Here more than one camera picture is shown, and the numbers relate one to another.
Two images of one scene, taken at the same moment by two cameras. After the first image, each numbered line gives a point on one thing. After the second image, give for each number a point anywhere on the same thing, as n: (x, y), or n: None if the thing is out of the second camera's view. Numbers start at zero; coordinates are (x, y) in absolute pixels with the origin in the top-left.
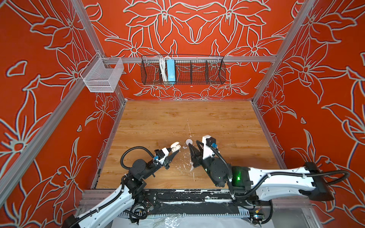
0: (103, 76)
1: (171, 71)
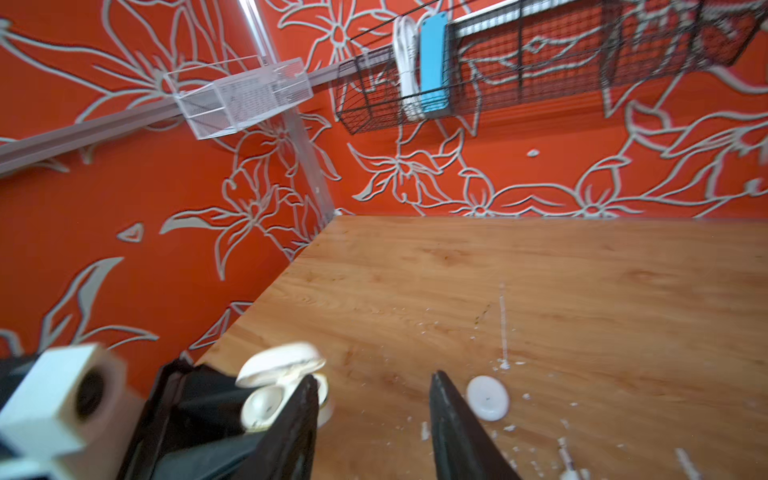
0: (223, 97)
1: (435, 95)
